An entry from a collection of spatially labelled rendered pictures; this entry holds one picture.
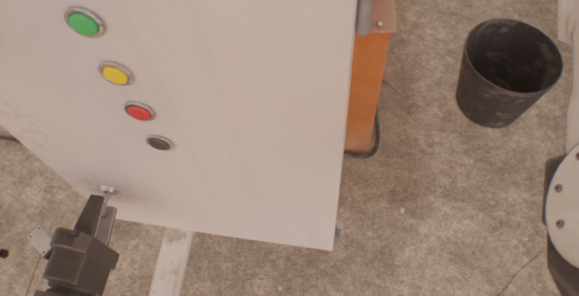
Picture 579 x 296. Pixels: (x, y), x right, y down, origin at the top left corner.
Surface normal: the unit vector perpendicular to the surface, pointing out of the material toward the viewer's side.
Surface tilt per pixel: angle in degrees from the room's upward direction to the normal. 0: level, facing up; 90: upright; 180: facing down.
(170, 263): 0
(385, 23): 0
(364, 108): 90
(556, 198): 65
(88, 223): 0
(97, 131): 90
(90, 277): 90
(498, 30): 82
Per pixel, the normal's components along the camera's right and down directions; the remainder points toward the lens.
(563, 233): -0.90, -0.37
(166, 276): -0.06, -0.51
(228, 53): -0.15, 0.85
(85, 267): 0.99, 0.11
